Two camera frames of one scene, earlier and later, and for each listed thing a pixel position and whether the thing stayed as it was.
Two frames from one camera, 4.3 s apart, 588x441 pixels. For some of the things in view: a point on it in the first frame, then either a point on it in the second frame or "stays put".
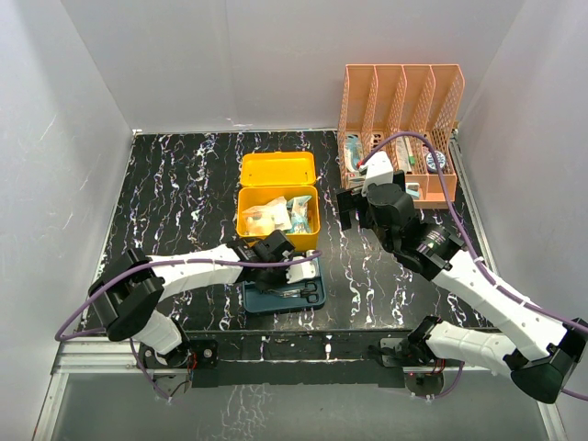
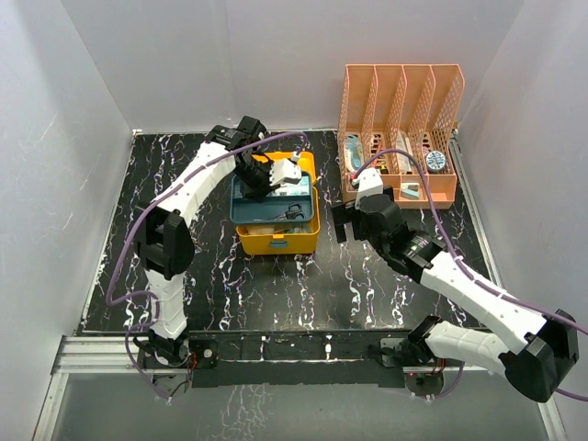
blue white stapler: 413,189 stays put
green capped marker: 411,157 stays put
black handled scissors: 308,292 to 294,209
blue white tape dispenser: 352,152 stays put
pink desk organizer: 382,100 stays put
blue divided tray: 297,296 to 288,203
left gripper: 279,284 to 258,194
